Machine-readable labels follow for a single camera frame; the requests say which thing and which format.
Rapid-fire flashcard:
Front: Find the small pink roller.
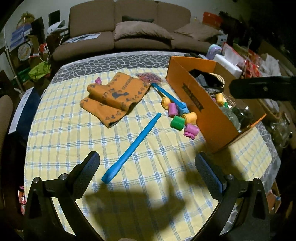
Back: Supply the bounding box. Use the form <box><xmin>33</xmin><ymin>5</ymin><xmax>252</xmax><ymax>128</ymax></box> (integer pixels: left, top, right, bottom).
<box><xmin>95</xmin><ymin>77</ymin><xmax>102</xmax><ymax>85</ymax></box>

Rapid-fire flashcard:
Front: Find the magenta hair roller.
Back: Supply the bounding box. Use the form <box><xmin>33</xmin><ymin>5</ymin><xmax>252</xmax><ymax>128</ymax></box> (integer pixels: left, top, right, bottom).
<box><xmin>184</xmin><ymin>123</ymin><xmax>200</xmax><ymax>140</ymax></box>

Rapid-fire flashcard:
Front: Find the brown sofa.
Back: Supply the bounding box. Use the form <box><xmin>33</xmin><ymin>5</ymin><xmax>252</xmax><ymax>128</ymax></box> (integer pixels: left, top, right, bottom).
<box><xmin>52</xmin><ymin>1</ymin><xmax>221</xmax><ymax>61</ymax></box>

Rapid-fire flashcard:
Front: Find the orange cardboard box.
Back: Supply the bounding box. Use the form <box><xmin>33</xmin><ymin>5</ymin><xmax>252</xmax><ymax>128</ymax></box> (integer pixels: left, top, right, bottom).
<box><xmin>166</xmin><ymin>56</ymin><xmax>266</xmax><ymax>153</ymax></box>

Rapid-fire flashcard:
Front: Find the orange hair roller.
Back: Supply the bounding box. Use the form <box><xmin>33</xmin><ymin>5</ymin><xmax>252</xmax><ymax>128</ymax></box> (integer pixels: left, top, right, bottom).
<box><xmin>182</xmin><ymin>112</ymin><xmax>197</xmax><ymax>125</ymax></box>

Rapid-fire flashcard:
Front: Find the yellow checkered tablecloth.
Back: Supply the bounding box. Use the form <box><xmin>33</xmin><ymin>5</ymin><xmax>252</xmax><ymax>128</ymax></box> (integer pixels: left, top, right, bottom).
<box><xmin>24</xmin><ymin>68</ymin><xmax>273</xmax><ymax>241</ymax></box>

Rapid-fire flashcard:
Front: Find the black round object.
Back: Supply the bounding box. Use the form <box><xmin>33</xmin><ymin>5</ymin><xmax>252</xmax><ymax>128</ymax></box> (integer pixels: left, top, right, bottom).
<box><xmin>232</xmin><ymin>106</ymin><xmax>254</xmax><ymax>128</ymax></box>

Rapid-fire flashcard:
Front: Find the green hair roller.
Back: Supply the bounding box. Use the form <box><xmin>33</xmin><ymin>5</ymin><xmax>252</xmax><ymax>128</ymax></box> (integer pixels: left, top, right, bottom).
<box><xmin>170</xmin><ymin>115</ymin><xmax>185</xmax><ymax>132</ymax></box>

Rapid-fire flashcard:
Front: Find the brown sofa pillow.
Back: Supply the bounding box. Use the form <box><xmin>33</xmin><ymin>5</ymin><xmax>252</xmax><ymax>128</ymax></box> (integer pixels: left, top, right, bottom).
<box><xmin>114</xmin><ymin>21</ymin><xmax>174</xmax><ymax>40</ymax></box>

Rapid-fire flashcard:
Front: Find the white tissue box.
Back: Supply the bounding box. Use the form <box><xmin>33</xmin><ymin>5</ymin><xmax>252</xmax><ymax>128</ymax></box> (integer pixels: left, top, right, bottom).
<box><xmin>213</xmin><ymin>54</ymin><xmax>242</xmax><ymax>79</ymax></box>

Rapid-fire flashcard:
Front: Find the blue plastic stick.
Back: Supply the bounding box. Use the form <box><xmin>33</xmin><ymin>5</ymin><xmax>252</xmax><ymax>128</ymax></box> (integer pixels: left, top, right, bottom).
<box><xmin>101</xmin><ymin>113</ymin><xmax>161</xmax><ymax>184</ymax></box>
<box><xmin>152</xmin><ymin>83</ymin><xmax>186</xmax><ymax>109</ymax></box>

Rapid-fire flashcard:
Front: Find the orange patterned cloth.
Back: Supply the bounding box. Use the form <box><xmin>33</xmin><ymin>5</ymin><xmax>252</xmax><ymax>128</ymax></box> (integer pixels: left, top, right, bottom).
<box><xmin>80</xmin><ymin>72</ymin><xmax>150</xmax><ymax>128</ymax></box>

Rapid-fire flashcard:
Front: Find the spiral wooden trivet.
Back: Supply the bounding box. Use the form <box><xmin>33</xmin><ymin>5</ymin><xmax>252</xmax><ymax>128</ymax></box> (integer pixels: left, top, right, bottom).
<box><xmin>210</xmin><ymin>73</ymin><xmax>225</xmax><ymax>87</ymax></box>

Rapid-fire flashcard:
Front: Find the black grey headband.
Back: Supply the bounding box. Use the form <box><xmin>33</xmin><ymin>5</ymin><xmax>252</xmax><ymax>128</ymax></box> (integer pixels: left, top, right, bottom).
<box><xmin>189</xmin><ymin>69</ymin><xmax>224</xmax><ymax>95</ymax></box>

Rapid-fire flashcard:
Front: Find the purple bead bag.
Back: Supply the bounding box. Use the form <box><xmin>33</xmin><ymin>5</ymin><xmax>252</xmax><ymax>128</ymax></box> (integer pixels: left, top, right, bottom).
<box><xmin>136</xmin><ymin>72</ymin><xmax>162</xmax><ymax>84</ymax></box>

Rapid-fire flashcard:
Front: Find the green compass disc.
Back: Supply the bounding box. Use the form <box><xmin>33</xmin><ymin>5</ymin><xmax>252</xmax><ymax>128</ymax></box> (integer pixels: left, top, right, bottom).
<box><xmin>220</xmin><ymin>107</ymin><xmax>241</xmax><ymax>131</ymax></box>

